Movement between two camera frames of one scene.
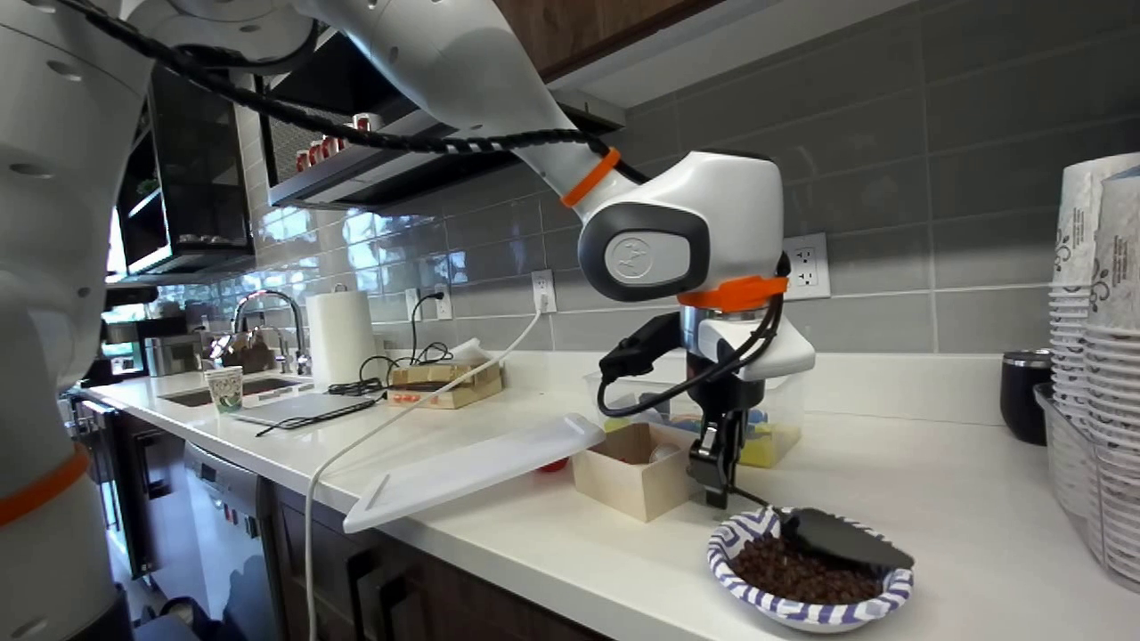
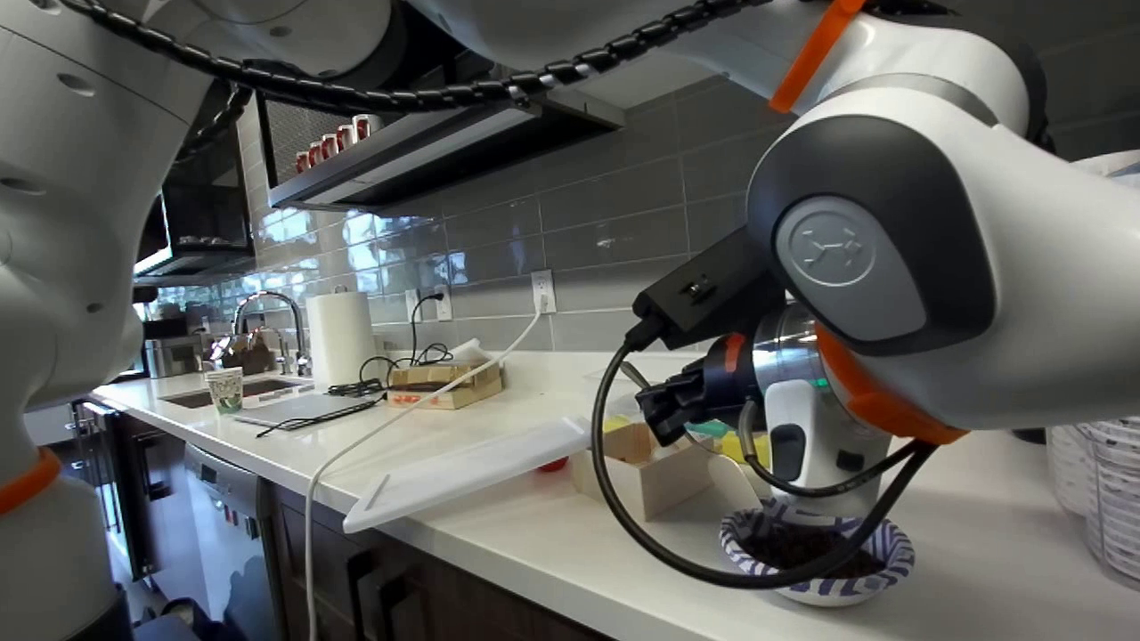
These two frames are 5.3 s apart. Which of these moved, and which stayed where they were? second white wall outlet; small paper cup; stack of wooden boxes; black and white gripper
Moved: black and white gripper
Stayed: stack of wooden boxes; small paper cup; second white wall outlet
